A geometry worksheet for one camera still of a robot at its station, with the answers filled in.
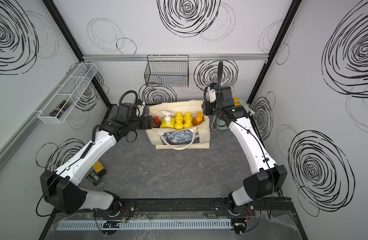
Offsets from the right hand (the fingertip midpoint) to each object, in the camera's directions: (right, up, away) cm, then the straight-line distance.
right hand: (208, 104), depth 76 cm
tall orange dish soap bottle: (-4, -8, +7) cm, 11 cm away
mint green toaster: (+4, -10, -11) cm, 15 cm away
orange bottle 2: (-10, -6, +9) cm, 15 cm away
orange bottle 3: (-15, -11, +6) cm, 20 cm away
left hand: (-32, -8, +4) cm, 33 cm away
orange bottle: (-15, -6, +9) cm, 19 cm away
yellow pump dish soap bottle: (-22, -9, +6) cm, 24 cm away
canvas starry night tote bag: (-5, -18, +10) cm, 21 cm away
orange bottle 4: (-10, -11, +6) cm, 16 cm away
